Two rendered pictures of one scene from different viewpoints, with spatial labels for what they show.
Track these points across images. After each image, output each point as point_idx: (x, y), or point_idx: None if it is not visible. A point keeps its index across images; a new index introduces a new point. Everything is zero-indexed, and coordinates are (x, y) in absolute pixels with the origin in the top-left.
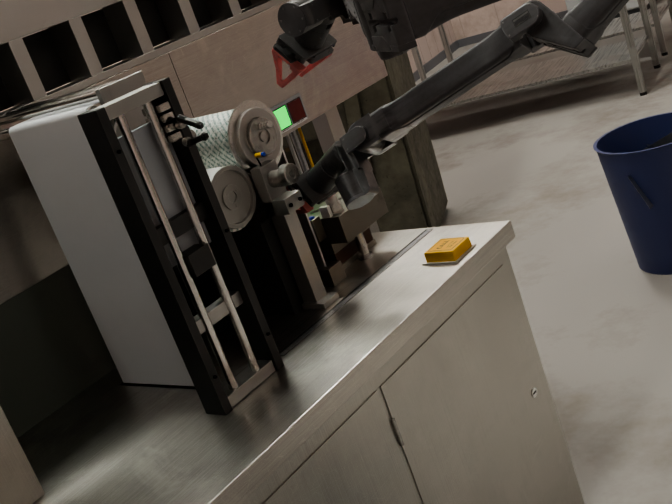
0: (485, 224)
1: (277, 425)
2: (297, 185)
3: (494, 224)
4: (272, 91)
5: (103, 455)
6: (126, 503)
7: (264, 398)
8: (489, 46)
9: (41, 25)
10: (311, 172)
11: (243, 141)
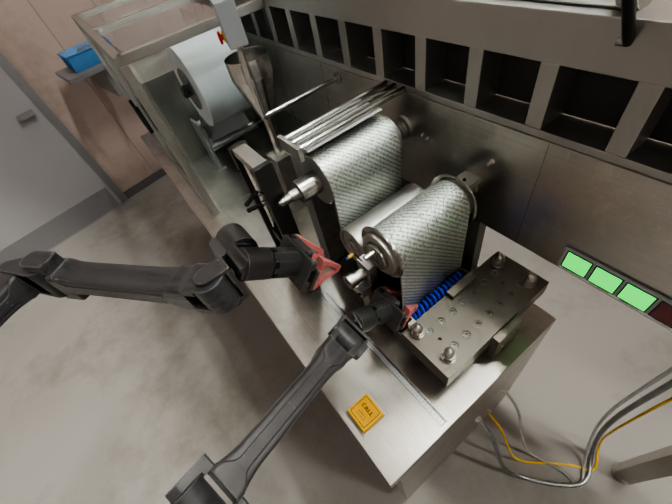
0: (402, 465)
1: (256, 286)
2: (373, 292)
3: (394, 470)
4: (660, 278)
5: (305, 227)
6: (259, 238)
7: (286, 283)
8: (237, 445)
9: (443, 38)
10: (376, 301)
11: (364, 242)
